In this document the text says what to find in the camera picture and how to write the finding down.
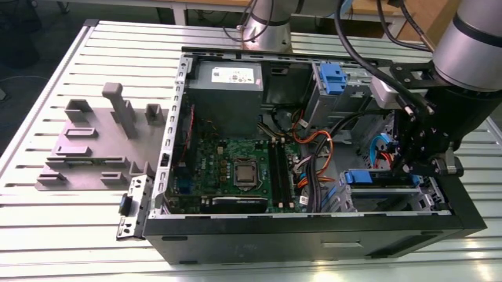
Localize blue data wire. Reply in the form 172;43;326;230
368;133;399;170

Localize black open PC case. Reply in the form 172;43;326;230
115;45;487;264

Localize green motherboard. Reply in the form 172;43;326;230
164;136;311;214

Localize thick black gripper cable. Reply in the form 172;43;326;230
335;0;412;109

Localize round silver black wrist camera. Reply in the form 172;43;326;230
431;146;464;178

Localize black cable bundle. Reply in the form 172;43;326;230
306;108;392;212

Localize grey metal drive cage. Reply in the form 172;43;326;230
306;61;395;130

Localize grey parts rack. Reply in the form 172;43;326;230
35;82;172;192

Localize grey power supply unit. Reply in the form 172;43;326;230
183;60;264;139

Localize orange black power wire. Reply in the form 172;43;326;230
375;148;396;173

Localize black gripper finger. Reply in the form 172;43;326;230
391;137;434;180

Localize yellow black power wires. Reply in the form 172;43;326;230
256;122;294;139

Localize thin black cable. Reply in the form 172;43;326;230
375;0;436;53

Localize wooden top desk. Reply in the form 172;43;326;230
344;0;412;41

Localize orange wire bundle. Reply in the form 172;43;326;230
292;130;336;189

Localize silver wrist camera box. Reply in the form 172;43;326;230
370;78;407;112

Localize black CPU socket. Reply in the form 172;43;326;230
231;157;264;192

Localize black RAM slot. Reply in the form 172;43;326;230
276;137;295;208
267;137;284;208

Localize silver CPU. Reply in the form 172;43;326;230
233;164;257;180

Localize blue drive latch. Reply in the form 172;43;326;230
319;63;348;95

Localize black graphics card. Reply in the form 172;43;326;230
199;196;270;214

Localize white framed desk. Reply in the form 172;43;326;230
51;0;252;27

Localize grey metal slot bracket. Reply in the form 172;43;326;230
115;174;155;241

